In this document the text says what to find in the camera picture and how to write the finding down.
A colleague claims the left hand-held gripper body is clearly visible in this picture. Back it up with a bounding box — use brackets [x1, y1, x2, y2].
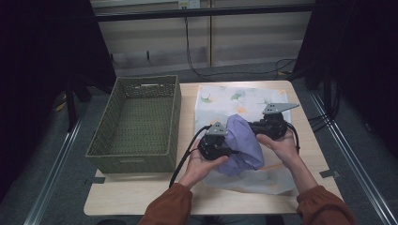
[198, 122, 232, 161]

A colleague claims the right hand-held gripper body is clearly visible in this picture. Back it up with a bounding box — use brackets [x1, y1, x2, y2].
[257, 102, 300, 141]

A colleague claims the purple cloth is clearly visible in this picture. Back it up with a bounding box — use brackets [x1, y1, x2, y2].
[218, 113, 266, 177]

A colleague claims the white leaf-print laundry bag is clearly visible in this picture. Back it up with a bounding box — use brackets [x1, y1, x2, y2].
[194, 84, 299, 197]

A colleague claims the green woven basket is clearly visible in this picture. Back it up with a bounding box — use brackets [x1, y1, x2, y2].
[84, 74, 182, 174]

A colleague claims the person's right hand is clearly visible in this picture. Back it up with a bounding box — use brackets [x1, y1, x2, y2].
[256, 129, 301, 170]

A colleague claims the person's left hand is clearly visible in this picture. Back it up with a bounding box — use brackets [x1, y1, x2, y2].
[178, 139, 230, 190]

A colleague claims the grey tape mark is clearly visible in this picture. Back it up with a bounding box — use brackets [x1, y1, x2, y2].
[318, 169, 342, 179]

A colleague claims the black curtain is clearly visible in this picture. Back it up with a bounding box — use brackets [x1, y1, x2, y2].
[292, 0, 398, 158]
[0, 0, 117, 203]

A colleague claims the black stand leg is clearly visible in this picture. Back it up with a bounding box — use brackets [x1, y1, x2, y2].
[63, 80, 78, 133]

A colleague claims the right hand-held gripper cable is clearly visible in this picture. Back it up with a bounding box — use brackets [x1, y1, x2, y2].
[284, 121, 301, 155]

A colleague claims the hand-held gripper cable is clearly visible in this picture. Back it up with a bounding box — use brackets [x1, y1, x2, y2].
[168, 124, 214, 189]
[284, 121, 301, 155]

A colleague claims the left hand-held gripper cable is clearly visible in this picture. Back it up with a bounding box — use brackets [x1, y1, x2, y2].
[168, 124, 214, 189]

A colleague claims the bundle of black floor cables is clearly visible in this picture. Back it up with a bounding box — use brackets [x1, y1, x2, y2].
[308, 78, 342, 133]

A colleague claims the metal floor rail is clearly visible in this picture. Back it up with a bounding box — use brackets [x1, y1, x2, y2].
[309, 92, 398, 225]
[23, 120, 83, 225]

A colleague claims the black hanging cable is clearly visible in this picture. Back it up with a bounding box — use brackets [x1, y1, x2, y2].
[183, 17, 297, 83]

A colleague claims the white wall socket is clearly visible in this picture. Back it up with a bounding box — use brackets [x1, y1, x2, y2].
[177, 0, 201, 9]

